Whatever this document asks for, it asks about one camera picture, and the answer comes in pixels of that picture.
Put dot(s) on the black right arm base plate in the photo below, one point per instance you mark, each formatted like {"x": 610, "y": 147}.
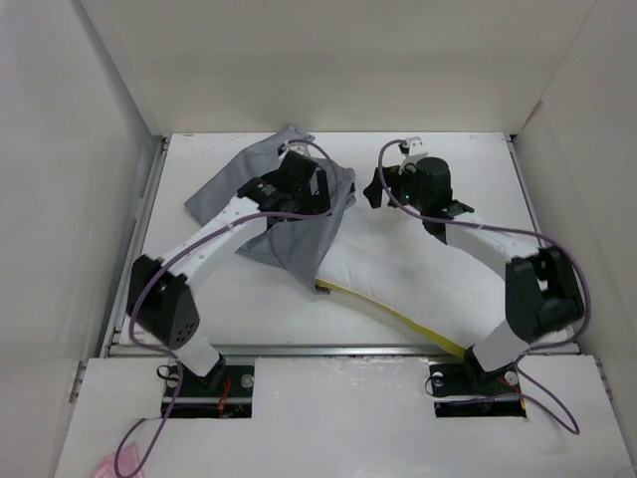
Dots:
{"x": 457, "y": 396}

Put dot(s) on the aluminium rail front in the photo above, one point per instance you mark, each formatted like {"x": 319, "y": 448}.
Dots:
{"x": 117, "y": 350}

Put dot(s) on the white pillow yellow edge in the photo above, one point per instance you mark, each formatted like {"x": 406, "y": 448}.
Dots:
{"x": 386, "y": 258}

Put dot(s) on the grey pillowcase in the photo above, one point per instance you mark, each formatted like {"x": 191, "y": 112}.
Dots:
{"x": 296, "y": 246}

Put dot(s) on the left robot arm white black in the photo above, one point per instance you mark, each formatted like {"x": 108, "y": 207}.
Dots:
{"x": 161, "y": 291}

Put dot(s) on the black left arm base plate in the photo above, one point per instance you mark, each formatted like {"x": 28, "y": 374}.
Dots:
{"x": 231, "y": 398}

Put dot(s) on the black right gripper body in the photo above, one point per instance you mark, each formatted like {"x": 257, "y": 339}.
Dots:
{"x": 403, "y": 185}

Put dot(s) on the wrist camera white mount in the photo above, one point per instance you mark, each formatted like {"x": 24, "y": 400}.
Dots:
{"x": 299, "y": 146}
{"x": 412, "y": 149}

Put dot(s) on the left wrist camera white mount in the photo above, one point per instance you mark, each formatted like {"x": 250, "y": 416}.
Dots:
{"x": 299, "y": 146}

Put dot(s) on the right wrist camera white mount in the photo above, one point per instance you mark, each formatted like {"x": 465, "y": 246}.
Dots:
{"x": 412, "y": 149}

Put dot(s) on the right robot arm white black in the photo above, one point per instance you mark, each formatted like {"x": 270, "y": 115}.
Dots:
{"x": 541, "y": 291}

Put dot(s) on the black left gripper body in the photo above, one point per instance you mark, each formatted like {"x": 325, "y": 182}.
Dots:
{"x": 316, "y": 204}

